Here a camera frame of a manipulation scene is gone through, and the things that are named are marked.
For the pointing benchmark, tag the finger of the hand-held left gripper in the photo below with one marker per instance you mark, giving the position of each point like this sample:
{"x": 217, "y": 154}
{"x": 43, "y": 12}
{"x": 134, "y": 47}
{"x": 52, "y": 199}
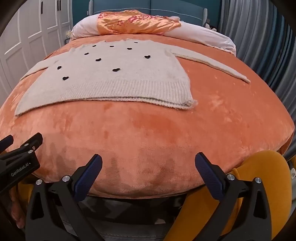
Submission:
{"x": 32, "y": 141}
{"x": 5, "y": 141}

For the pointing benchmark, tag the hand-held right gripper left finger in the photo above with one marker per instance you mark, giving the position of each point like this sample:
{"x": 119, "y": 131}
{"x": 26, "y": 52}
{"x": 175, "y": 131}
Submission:
{"x": 89, "y": 177}

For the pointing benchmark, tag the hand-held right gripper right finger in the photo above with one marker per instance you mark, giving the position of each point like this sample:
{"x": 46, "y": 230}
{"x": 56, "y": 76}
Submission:
{"x": 208, "y": 177}

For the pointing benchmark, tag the beige knit sweater black hearts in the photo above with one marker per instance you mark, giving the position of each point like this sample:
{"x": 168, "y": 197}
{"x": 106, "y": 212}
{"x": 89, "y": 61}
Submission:
{"x": 111, "y": 78}

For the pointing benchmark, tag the orange plush blanket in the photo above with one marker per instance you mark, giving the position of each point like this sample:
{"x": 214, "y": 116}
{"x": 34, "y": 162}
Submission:
{"x": 148, "y": 143}

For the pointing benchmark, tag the white panelled wardrobe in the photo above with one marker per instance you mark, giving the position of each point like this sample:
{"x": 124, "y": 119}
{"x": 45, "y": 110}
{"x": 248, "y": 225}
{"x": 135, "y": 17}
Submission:
{"x": 30, "y": 34}

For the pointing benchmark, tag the grey blue curtain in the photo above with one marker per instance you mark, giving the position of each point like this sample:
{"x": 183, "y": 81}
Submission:
{"x": 259, "y": 37}

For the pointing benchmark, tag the teal padded headboard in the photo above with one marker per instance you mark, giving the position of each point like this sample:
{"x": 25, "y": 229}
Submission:
{"x": 175, "y": 8}

